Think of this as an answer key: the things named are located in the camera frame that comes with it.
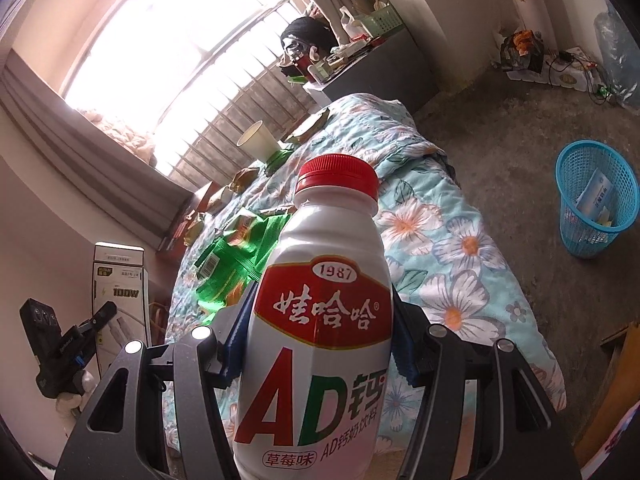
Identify large green snack packet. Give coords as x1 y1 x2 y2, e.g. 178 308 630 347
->
195 215 290 311

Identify gold foil wrapper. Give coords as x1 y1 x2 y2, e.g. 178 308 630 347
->
231 166 261 192

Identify metal window railing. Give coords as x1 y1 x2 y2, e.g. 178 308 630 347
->
165 2 326 191

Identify white cardboard box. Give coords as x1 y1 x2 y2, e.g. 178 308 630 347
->
92 242 151 376

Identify dark snack bag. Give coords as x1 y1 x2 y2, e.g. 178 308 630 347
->
500 30 546 73

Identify person's left hand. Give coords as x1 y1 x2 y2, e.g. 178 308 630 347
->
54 369 99 420

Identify grey cabinet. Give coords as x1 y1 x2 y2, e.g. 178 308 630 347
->
303 27 441 111

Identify white red-capped drink bottle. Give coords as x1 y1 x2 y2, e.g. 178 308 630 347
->
232 155 393 480

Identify white plastic bag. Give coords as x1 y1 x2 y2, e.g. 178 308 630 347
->
340 6 363 38

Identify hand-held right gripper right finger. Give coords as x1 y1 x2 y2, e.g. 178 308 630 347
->
390 290 583 480

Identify white puffy jacket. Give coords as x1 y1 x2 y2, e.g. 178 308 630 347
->
75 107 158 166

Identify grey curtain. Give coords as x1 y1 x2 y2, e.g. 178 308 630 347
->
0 55 196 246

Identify red-brown wooden box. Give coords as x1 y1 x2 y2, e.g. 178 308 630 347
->
157 180 216 253

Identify wooden furniture piece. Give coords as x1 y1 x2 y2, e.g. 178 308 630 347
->
572 320 640 480

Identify orange snack packet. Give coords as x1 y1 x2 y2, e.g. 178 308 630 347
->
232 210 261 241

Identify small green snack packet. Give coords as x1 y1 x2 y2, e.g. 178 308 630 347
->
264 147 296 176

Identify tangled cables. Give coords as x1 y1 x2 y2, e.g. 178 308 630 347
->
545 47 626 106

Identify yellow orange snack wrapper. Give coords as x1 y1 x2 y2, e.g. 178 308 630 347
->
285 110 331 143

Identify white flat box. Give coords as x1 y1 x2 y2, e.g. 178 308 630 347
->
505 47 601 92

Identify clear plastic bag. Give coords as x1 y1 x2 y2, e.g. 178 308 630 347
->
594 2 640 108

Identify black bag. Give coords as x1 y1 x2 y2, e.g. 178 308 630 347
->
280 16 333 66

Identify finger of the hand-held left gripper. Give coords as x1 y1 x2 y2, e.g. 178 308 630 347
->
70 301 118 361

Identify window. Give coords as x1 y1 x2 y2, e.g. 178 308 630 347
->
10 0 301 126

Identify white paper cup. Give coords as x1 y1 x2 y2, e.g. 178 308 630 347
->
236 120 281 163

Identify white blue carton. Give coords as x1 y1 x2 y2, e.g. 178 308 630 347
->
575 170 618 221

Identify blue plastic wastebasket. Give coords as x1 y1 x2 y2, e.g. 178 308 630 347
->
556 140 638 260

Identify green plastic basket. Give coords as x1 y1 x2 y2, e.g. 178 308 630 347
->
357 7 403 36

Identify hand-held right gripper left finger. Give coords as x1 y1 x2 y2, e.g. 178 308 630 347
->
54 287 261 480

